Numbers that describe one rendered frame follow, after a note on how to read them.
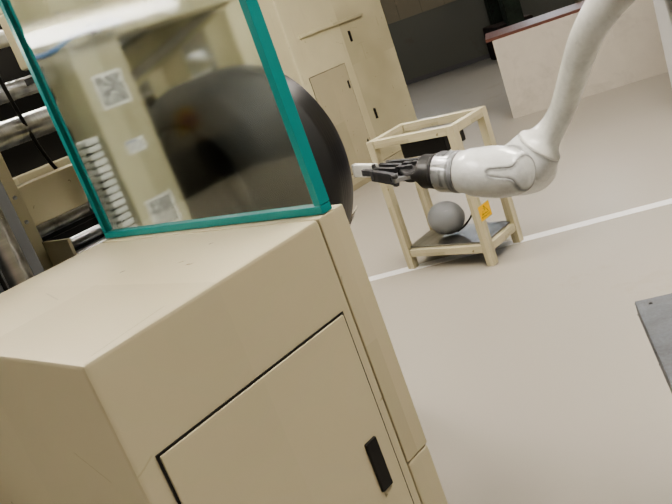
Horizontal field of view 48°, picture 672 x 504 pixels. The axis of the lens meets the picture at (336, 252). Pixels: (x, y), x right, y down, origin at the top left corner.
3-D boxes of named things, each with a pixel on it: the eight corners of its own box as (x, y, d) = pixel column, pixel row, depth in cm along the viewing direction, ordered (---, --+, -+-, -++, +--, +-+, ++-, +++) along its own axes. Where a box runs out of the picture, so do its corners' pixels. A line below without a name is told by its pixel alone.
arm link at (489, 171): (447, 198, 157) (481, 195, 166) (516, 201, 146) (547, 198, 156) (448, 145, 155) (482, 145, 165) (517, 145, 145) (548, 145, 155)
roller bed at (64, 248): (113, 339, 207) (66, 239, 199) (87, 337, 217) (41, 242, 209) (169, 304, 220) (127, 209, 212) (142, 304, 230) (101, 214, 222)
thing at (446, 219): (494, 266, 411) (452, 125, 389) (408, 269, 453) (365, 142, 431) (524, 239, 434) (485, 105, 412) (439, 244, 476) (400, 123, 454)
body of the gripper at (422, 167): (446, 148, 165) (411, 148, 171) (424, 161, 159) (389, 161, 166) (452, 180, 168) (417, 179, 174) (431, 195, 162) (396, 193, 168)
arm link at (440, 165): (446, 158, 155) (422, 158, 159) (453, 200, 159) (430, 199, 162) (469, 143, 161) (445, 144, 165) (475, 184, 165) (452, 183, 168)
